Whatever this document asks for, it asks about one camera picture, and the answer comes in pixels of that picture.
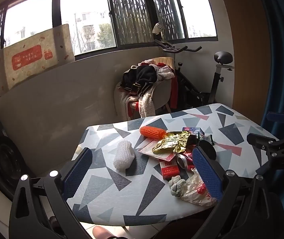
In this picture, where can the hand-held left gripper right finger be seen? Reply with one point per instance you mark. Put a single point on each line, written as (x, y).
(206, 173)

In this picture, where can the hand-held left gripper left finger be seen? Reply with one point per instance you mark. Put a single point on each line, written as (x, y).
(78, 171)

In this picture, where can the clear plastic card packaging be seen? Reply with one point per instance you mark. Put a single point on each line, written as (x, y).
(147, 148)

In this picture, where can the white plastic bag red print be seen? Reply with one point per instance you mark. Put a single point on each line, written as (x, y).
(194, 190)

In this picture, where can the black round lid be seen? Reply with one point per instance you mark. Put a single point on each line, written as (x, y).
(208, 149)

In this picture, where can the metal can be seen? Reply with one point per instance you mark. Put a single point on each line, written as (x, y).
(182, 160)

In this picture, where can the crumpled white-green cloth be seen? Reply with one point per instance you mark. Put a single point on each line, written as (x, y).
(177, 185)

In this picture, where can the red cigarette box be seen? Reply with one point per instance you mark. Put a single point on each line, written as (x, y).
(169, 170)

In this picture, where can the blue carton box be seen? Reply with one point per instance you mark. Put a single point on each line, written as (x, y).
(193, 130)

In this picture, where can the gold foil wrapper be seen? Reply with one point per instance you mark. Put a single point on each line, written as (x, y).
(171, 142)

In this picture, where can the white foam fruit net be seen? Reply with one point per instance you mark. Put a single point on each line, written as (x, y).
(124, 155)

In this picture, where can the blue curtain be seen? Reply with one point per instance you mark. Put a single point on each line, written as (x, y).
(281, 54)

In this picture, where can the person's foot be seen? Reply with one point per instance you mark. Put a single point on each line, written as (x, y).
(103, 232)

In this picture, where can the orange foam fruit net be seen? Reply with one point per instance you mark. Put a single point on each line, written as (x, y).
(153, 132)

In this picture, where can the dark washing machine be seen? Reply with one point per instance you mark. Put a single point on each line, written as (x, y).
(4, 159)

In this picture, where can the black exercise bike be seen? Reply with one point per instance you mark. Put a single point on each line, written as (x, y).
(194, 92)

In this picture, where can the red garment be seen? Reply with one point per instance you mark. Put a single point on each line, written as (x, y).
(173, 92)

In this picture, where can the beige chair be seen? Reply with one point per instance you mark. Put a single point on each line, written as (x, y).
(162, 94)

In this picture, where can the white fleece blanket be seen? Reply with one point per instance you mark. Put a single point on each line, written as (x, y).
(147, 104)

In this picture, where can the pink fleece garment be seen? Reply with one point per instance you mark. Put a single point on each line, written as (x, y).
(165, 73)

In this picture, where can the black jacket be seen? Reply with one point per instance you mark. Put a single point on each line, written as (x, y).
(142, 77)

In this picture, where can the printed cardboard box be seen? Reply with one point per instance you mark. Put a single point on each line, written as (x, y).
(34, 57)

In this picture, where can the white rounded object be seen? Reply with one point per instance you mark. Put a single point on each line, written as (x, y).
(158, 28)

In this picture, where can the black framed window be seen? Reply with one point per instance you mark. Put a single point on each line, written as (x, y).
(56, 10)

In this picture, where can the wooden wall panel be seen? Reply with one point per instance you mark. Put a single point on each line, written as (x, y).
(246, 67)

